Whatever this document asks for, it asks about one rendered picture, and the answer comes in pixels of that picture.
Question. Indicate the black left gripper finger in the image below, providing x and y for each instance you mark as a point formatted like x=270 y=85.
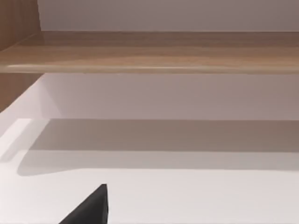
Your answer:
x=93 y=207

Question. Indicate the wooden open shelf unit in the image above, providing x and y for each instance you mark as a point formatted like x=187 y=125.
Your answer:
x=149 y=52

